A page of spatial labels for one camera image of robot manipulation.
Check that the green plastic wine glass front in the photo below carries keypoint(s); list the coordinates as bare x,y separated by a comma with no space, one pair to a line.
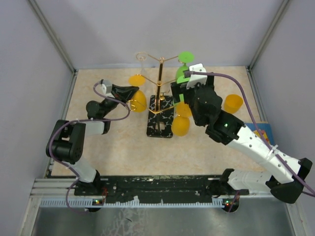
184,58

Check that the orange plastic wine glass back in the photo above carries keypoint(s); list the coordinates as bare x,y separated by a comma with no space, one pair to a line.
138,103

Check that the green plastic wine glass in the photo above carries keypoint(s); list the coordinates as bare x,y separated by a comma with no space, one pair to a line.
184,58
179,91

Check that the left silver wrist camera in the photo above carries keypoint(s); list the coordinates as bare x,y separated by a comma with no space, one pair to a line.
106,87

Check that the clear wine glass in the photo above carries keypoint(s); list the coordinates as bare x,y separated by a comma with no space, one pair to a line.
141,57

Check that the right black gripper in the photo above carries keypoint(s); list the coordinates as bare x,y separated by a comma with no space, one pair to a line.
181,88

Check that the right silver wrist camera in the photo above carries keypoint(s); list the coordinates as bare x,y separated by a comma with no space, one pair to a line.
194,79

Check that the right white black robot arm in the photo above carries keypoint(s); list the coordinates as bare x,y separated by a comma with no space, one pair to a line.
284,176

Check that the black mounting rail base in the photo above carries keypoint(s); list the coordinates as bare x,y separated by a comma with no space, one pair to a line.
156,190

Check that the green plastic wine glass back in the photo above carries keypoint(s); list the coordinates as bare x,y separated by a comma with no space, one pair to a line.
179,91

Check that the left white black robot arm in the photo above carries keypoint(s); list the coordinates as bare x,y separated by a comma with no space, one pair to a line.
66,143

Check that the orange plastic wine glass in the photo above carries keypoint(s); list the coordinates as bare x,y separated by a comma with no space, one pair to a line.
181,122
138,103
233,103

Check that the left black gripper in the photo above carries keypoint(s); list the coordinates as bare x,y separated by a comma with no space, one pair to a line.
123,93

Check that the blue yellow picture board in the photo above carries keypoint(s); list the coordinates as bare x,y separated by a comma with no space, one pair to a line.
265,129

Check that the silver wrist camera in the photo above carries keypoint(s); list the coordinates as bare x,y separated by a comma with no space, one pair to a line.
194,79
106,87

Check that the gold wine glass rack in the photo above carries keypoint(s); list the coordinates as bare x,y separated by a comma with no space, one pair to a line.
161,108

